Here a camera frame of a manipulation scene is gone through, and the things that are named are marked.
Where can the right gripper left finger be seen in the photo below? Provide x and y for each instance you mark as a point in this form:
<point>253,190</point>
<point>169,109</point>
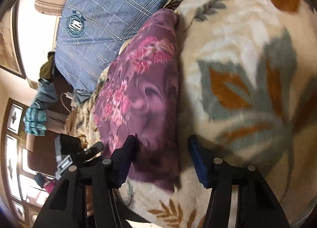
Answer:
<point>122,159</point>

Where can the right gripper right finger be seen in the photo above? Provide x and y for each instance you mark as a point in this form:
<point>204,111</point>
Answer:
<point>202,160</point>

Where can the purple floral garment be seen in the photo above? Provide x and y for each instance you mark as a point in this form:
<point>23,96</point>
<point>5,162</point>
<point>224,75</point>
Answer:
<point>140,98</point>

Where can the teal hanging clothes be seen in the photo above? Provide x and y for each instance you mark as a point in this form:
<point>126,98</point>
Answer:
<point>35,119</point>

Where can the wooden framed window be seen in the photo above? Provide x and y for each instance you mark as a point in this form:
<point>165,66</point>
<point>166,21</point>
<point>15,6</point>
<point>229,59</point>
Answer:
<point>25,198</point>

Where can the beige floral fleece blanket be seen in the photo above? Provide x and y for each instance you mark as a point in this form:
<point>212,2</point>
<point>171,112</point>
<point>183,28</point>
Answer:
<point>247,90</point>

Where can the blue plaid bedsheet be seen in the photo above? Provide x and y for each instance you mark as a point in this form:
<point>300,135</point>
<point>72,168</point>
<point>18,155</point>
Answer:
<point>91,33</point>

